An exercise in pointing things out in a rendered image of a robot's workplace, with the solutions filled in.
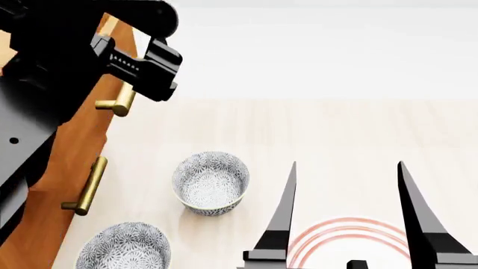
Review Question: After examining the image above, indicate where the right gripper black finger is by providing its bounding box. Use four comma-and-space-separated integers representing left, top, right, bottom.
397, 161, 474, 269
253, 161, 298, 252

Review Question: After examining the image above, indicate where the brass drawer bar handle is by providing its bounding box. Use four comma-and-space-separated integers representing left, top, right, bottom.
60, 155, 109, 217
94, 82, 137, 117

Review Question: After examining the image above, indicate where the floral patterned white bowl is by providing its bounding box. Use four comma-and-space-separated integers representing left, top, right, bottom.
171, 150, 250, 217
75, 221, 172, 269

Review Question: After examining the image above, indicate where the orange wooden cabinet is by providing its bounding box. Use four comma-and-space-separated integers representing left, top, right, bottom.
0, 12, 140, 269

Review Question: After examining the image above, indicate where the white plate with red rings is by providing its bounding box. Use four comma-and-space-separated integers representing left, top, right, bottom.
285, 215, 414, 269

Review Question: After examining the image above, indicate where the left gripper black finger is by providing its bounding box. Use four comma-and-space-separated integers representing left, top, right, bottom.
90, 33, 116, 56
129, 37, 184, 103

